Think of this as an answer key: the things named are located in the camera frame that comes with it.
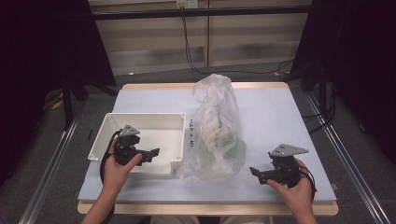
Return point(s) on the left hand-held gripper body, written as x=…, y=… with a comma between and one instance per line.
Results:
x=126, y=149

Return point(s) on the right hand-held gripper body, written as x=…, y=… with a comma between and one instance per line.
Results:
x=286, y=171

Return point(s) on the white plastic tray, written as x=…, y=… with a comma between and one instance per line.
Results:
x=155, y=140

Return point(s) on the green snack packet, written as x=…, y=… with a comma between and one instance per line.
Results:
x=239, y=152

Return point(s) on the clear plastic bag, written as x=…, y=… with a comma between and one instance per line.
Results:
x=214, y=105

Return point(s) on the person's left hand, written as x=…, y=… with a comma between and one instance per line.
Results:
x=115, y=174

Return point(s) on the person's right hand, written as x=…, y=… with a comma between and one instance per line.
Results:
x=299, y=196

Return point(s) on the light blue table mat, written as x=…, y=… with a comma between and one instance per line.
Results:
x=274, y=118

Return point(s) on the beige packet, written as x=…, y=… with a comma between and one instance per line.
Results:
x=216, y=135

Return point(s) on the wooden table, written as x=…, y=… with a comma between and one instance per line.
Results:
x=174, y=209

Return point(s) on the black metal stand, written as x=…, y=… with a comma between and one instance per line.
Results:
x=322, y=90
x=67, y=102

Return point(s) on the yellow floor tape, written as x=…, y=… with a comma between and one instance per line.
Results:
x=57, y=104

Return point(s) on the dark curtain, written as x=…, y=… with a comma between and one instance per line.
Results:
x=361, y=62
x=40, y=62

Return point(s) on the black horizontal bar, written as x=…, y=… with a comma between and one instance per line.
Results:
x=202, y=12

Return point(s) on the metal floor rail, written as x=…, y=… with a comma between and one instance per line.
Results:
x=49, y=174
x=348, y=161

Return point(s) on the white wall socket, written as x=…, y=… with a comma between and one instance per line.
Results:
x=186, y=3

